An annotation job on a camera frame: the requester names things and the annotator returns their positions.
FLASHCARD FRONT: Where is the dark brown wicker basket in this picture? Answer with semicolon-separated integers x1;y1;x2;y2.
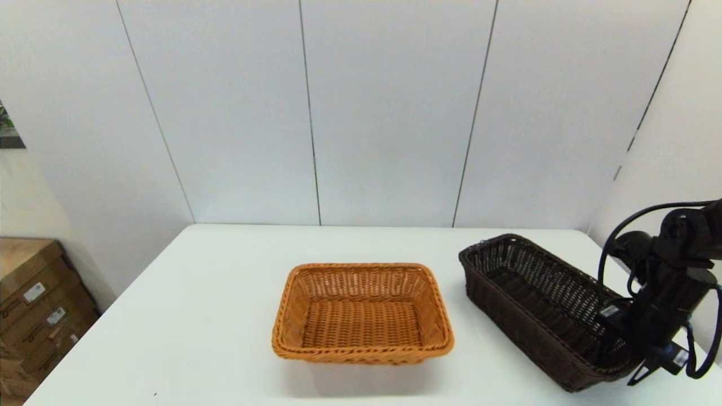
458;233;645;393

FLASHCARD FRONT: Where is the orange wicker basket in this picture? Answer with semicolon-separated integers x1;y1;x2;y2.
271;263;455;366

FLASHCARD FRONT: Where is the cardboard box with white label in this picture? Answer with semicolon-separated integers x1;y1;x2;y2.
17;316;103;387
0;282;94;347
0;237;80;316

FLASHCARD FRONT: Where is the flattened brown cardboard pile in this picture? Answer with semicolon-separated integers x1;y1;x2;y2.
0;344;43;405

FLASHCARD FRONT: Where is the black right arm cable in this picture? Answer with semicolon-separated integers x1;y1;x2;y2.
597;199;722;380

